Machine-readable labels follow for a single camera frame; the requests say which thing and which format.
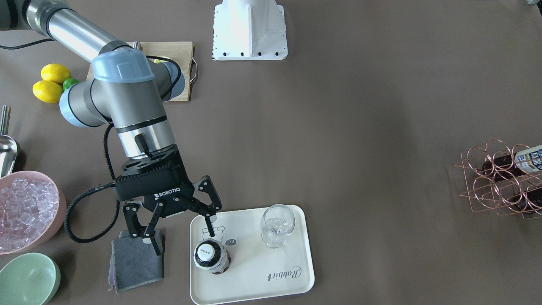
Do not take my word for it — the tea bottle white cap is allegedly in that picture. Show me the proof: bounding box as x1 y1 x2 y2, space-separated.
192 238 232 275

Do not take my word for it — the cream rabbit tray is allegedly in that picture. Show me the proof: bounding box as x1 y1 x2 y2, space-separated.
188 205 315 305

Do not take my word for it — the green lime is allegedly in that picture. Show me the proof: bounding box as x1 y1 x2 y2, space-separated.
62 78 80 91

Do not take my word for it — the clear wine glass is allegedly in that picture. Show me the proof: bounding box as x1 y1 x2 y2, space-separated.
260 204 296 248

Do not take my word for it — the grey folded cloth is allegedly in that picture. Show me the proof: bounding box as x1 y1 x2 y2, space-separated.
108 230 164 293

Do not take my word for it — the lower yellow lemon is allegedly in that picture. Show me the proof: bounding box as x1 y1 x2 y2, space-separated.
32 80 63 103

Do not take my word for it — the copper wire bottle basket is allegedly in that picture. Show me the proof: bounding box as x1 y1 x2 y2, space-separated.
454 138 542 219

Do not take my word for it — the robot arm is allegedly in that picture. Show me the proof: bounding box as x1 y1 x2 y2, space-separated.
1 0 222 255

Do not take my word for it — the upper yellow lemon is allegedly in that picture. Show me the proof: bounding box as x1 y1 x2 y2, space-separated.
40 63 71 85

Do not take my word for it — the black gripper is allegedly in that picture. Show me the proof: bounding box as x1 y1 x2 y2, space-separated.
114 145 222 255

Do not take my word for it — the metal ice scoop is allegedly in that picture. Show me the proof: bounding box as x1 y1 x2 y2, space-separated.
0 105 19 177

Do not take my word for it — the steel muddler black tip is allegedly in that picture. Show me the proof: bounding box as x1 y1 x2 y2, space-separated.
132 41 143 51

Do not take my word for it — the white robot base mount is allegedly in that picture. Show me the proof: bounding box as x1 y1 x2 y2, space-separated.
212 0 288 61

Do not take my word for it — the pink bowl with ice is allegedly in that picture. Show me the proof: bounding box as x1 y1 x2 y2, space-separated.
0 171 66 255

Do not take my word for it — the green bowl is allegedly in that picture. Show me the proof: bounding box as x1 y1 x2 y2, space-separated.
0 252 61 305

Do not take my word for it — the yellow lemon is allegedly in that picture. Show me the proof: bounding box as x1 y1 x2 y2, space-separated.
40 63 71 85
32 80 63 103

